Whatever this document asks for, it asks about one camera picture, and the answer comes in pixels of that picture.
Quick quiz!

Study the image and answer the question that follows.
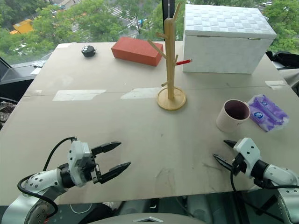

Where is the grey robot torso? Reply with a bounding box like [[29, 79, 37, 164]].
[[92, 211, 207, 224]]

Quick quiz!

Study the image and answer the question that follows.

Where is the wooden mug tree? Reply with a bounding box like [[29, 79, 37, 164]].
[[147, 2, 187, 112]]

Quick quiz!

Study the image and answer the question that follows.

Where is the red rectangular block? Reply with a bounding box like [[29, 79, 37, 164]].
[[111, 36, 164, 67]]

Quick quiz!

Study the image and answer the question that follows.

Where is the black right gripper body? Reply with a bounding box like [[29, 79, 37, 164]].
[[230, 154, 246, 177]]

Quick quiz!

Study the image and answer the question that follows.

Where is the thin white cable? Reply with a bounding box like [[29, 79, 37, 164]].
[[69, 202, 93, 215]]

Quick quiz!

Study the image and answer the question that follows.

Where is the beige mug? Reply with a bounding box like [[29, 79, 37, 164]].
[[216, 99, 251, 133]]

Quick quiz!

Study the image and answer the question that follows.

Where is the black bag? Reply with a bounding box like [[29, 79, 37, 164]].
[[265, 50, 299, 70]]

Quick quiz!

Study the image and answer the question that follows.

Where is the purple tissue pack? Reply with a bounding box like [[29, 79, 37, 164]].
[[247, 94, 290, 133]]

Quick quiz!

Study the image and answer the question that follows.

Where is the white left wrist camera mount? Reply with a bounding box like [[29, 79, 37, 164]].
[[67, 140, 97, 188]]

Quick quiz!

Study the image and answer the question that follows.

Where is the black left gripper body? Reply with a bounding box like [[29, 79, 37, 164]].
[[89, 149, 105, 185]]

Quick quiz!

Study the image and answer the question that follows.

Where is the silver foil packet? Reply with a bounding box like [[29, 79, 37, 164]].
[[30, 60, 47, 69]]

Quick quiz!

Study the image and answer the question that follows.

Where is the small white tape patch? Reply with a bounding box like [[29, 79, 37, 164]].
[[265, 80, 288, 91]]

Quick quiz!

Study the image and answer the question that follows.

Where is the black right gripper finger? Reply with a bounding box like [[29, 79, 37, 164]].
[[212, 154, 235, 173], [223, 139, 238, 149]]

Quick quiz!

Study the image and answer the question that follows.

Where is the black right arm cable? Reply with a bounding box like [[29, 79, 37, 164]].
[[229, 171, 299, 224]]

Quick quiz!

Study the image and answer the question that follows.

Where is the black window frame post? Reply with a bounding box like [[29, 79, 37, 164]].
[[162, 0, 176, 41]]

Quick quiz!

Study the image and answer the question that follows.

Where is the black frame beside table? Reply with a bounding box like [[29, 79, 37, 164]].
[[0, 56, 36, 105]]

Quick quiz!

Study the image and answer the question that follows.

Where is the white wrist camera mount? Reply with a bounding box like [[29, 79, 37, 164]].
[[67, 140, 97, 188], [233, 137, 261, 175]]

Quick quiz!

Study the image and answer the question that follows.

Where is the white woven box lid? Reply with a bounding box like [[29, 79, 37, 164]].
[[183, 3, 278, 40]]

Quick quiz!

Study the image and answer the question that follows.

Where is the dark mesh basket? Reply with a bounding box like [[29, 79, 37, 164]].
[[0, 97, 18, 131]]

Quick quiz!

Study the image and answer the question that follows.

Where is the black round toy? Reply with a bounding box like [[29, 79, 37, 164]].
[[81, 45, 97, 58]]

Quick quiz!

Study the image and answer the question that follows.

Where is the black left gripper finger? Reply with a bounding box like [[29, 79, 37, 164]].
[[100, 161, 132, 185], [91, 141, 122, 156]]

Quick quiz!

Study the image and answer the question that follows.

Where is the white woven storage box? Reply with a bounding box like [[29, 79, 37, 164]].
[[182, 29, 273, 75]]

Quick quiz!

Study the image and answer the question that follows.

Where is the large white tape patch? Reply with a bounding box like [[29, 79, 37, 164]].
[[52, 89, 107, 102]]

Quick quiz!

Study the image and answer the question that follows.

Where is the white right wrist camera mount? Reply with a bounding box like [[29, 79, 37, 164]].
[[233, 137, 261, 175]]

